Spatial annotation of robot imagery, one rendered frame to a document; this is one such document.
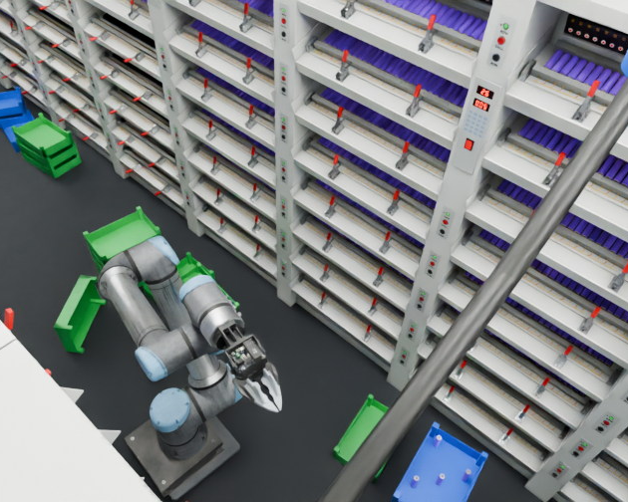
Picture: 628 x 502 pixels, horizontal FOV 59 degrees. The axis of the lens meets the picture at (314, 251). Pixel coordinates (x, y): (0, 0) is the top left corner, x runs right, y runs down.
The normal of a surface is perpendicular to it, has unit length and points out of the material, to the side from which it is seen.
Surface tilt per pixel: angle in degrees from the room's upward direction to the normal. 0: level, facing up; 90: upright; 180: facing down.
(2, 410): 0
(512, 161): 20
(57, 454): 0
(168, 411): 9
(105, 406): 0
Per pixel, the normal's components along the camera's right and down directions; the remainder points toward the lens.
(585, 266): -0.19, -0.44
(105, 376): 0.04, -0.67
